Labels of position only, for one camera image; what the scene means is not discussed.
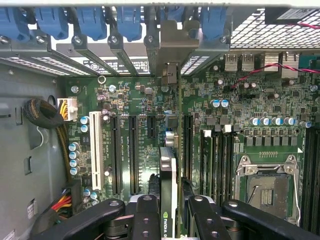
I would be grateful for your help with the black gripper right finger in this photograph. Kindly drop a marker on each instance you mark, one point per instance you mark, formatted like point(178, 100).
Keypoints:
point(202, 220)

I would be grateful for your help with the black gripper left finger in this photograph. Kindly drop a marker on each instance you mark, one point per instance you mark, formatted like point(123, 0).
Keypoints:
point(145, 220)

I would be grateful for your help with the black long expansion slot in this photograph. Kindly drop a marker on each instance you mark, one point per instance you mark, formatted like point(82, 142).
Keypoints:
point(133, 155)
point(188, 145)
point(116, 155)

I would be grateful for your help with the CPU socket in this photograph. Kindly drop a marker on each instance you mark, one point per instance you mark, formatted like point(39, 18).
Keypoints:
point(267, 195)

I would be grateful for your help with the white expansion slot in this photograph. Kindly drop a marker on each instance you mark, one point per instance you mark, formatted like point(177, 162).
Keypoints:
point(96, 150)

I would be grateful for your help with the black short expansion slot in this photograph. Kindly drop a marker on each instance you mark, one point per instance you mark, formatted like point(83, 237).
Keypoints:
point(151, 127)

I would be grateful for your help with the green motherboard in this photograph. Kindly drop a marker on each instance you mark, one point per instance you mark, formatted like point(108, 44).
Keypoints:
point(250, 100)

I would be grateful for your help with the white power connector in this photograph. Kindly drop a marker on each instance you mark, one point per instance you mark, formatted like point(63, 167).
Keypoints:
point(67, 108)

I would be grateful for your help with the open dark PC case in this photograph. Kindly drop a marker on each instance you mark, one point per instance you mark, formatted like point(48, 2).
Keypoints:
point(250, 32)

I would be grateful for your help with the blue card clip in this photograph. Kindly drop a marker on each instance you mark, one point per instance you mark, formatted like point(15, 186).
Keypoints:
point(13, 22)
point(213, 22)
point(91, 22)
point(128, 22)
point(51, 22)
point(172, 13)

